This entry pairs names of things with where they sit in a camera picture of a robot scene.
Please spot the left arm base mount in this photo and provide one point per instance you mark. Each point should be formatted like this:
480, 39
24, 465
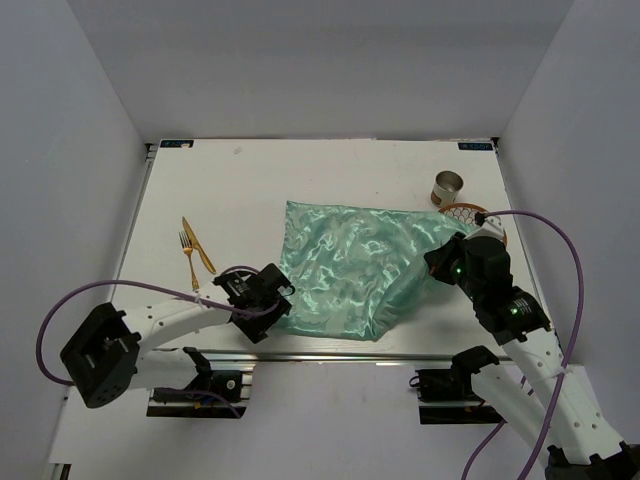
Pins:
223, 393

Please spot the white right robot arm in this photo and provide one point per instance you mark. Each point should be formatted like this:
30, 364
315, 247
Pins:
553, 414

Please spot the gold fork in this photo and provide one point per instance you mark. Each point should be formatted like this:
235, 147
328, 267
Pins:
188, 251

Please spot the floral plate with orange rim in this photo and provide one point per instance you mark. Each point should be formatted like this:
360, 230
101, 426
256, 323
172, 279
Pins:
464, 212

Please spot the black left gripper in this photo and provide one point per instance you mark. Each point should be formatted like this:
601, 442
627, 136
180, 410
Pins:
254, 329

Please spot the mint green satin cloth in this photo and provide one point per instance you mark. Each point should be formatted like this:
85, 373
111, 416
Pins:
359, 272

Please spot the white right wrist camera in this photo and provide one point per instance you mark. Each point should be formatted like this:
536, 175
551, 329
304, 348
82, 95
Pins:
487, 226

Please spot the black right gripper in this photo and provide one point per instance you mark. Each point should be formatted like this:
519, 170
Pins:
438, 259

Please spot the aluminium table edge rail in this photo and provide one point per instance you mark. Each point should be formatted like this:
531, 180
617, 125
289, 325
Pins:
221, 355

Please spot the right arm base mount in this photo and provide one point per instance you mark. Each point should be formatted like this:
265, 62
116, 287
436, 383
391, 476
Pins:
444, 400

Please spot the cream metal cup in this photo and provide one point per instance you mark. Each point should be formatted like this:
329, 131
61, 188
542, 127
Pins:
446, 187

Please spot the gold knife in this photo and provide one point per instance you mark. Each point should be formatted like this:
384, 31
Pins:
197, 246

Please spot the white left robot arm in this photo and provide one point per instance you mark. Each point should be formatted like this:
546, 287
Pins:
114, 350

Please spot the blue corner sticker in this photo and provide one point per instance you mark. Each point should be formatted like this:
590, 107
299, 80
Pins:
176, 144
475, 146

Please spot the blue corner sticker left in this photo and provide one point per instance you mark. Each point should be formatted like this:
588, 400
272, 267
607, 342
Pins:
176, 144

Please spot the blue corner sticker right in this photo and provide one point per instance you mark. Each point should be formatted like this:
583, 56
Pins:
475, 146

